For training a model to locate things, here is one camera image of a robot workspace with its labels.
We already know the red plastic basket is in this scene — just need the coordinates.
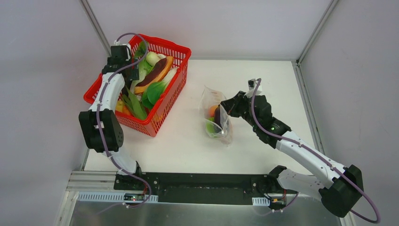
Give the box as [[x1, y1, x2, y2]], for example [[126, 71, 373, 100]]
[[79, 33, 192, 143]]

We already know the clear dotted zip top bag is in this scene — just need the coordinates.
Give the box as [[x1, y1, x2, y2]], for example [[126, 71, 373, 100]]
[[199, 86, 232, 145]]

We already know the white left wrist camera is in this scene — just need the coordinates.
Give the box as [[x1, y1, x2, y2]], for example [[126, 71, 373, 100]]
[[113, 40, 132, 57]]

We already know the purple eggplant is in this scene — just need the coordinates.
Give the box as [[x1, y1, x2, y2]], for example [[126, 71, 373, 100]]
[[214, 105, 223, 129]]

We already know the aluminium frame rail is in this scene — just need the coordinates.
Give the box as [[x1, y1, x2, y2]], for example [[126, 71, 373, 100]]
[[66, 171, 116, 192]]

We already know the orange tangerine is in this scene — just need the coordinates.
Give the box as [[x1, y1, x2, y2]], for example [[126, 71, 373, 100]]
[[207, 105, 219, 118]]

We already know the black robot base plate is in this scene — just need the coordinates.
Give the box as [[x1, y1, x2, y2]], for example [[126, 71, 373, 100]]
[[113, 172, 297, 207]]

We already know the yellow lemon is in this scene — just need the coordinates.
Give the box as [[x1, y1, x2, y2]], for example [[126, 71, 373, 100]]
[[115, 100, 125, 113]]

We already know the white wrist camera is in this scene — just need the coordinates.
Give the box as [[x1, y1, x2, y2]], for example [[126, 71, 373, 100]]
[[113, 40, 132, 57], [246, 79, 263, 97]]

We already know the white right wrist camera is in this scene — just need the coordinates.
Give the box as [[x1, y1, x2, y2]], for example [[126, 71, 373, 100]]
[[246, 79, 263, 97]]

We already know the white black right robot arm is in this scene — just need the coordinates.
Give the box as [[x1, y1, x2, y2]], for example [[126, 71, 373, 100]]
[[221, 91, 364, 218]]

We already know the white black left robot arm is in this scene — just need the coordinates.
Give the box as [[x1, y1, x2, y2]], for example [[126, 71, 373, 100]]
[[79, 42, 144, 190]]

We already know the green round vegetable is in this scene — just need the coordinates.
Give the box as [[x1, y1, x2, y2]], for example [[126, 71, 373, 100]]
[[206, 117, 221, 136]]

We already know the green leafy lettuce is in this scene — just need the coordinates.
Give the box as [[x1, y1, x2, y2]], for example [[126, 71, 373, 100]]
[[130, 41, 153, 93]]

